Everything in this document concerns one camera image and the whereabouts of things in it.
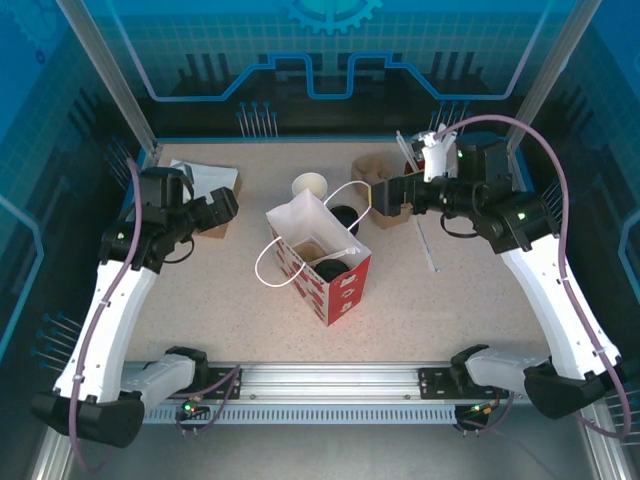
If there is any black plastic cup lid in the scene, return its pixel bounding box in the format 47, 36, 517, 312
313, 258, 352, 283

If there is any brown pulp cup carrier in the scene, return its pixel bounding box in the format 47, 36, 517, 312
292, 241, 326, 265

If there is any red and white paper bag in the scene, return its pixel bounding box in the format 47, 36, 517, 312
254, 180, 374, 328

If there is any stack of white napkins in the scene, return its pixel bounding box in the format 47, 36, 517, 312
169, 159, 239, 202

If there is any stack of green paper cups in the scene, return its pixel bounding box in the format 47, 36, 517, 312
291, 172, 329, 199

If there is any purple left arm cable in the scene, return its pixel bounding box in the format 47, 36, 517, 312
69, 158, 242, 474

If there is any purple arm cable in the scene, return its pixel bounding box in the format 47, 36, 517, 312
69, 158, 242, 474
437, 114, 632, 441

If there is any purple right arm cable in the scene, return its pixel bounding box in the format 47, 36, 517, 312
437, 114, 632, 441

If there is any aluminium frame post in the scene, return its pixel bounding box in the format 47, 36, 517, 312
502, 0, 601, 156
55, 0, 162, 156

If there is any aluminium mounting rail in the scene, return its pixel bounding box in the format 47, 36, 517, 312
64, 360, 601, 404

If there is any slotted grey cable duct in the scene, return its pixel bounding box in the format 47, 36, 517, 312
142, 403, 464, 426

